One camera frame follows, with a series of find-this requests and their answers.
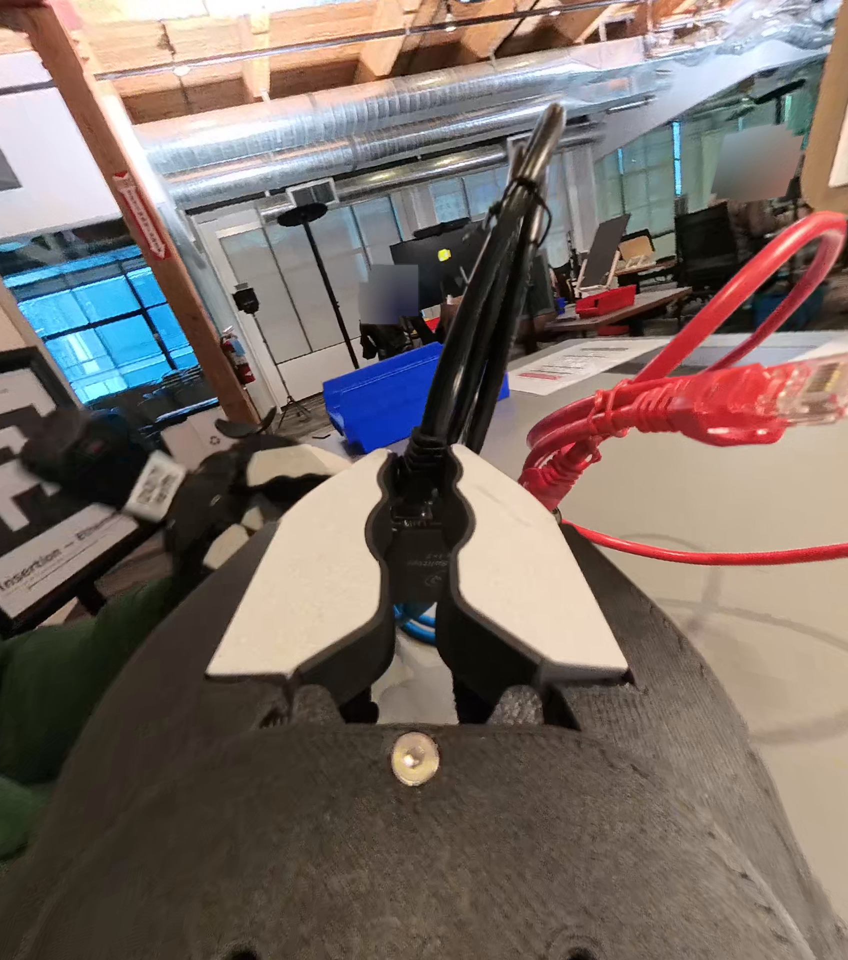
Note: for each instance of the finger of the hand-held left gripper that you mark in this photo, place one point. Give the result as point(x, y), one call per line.
point(237, 540)

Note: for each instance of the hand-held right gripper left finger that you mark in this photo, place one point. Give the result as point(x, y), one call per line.
point(304, 593)

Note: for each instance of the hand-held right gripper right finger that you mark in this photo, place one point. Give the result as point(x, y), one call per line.
point(537, 593)

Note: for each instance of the black ethernet adapter hub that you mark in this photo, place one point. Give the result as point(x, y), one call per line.
point(417, 555)

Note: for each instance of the blue plastic bin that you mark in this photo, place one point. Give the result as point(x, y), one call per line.
point(394, 398)

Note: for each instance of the person's left forearm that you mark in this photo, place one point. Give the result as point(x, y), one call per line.
point(49, 675)

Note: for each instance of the framed printed tag board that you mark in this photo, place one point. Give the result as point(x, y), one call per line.
point(4, 480)

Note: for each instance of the red fire extinguisher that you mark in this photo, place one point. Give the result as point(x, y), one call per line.
point(237, 357)

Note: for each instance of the printed paper sheet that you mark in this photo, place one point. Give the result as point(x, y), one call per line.
point(589, 365)

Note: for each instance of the red plastic bin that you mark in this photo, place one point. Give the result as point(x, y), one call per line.
point(604, 300)

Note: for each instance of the black disc lamp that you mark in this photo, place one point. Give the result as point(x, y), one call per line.
point(304, 215)

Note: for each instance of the black monitor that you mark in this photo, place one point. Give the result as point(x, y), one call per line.
point(447, 255)

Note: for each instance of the silver air duct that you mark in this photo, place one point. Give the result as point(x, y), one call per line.
point(394, 128)

